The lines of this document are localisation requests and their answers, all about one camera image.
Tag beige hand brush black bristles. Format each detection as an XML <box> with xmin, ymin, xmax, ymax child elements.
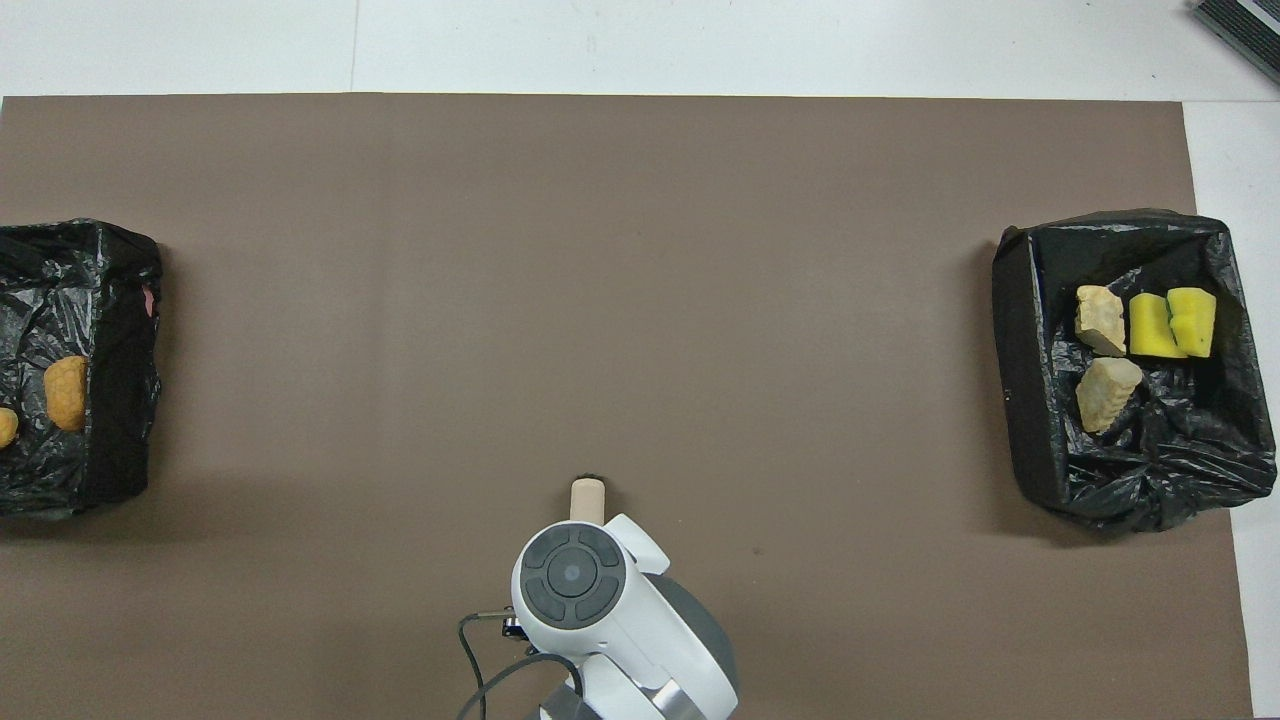
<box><xmin>568</xmin><ymin>475</ymin><xmax>611</xmax><ymax>524</ymax></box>

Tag round brown bread roll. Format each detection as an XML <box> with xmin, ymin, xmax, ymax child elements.
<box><xmin>44</xmin><ymin>355</ymin><xmax>90</xmax><ymax>433</ymax></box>

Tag orange striped croissant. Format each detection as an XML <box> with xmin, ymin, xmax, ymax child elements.
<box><xmin>1075</xmin><ymin>357</ymin><xmax>1144</xmax><ymax>435</ymax></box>

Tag pale bread chunk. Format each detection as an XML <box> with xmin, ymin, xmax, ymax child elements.
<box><xmin>1075</xmin><ymin>285</ymin><xmax>1128</xmax><ymax>358</ymax></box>

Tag yellow green scouring sponge piece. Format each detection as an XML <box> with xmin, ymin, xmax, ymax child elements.
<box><xmin>1167</xmin><ymin>287</ymin><xmax>1219</xmax><ymax>359</ymax></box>

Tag black bag lined bin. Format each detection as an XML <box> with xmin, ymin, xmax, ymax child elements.
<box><xmin>992</xmin><ymin>208</ymin><xmax>1279</xmax><ymax>533</ymax></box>
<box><xmin>0</xmin><ymin>218</ymin><xmax>164</xmax><ymax>521</ymax></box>

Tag brown table mat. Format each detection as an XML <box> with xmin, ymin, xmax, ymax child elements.
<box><xmin>0</xmin><ymin>93</ymin><xmax>1256</xmax><ymax>720</ymax></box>

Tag dark ribbed panel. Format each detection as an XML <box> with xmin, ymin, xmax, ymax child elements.
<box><xmin>1192</xmin><ymin>0</ymin><xmax>1280</xmax><ymax>86</ymax></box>

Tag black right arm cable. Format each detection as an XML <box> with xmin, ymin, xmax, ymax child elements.
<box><xmin>457</xmin><ymin>610</ymin><xmax>586</xmax><ymax>720</ymax></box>

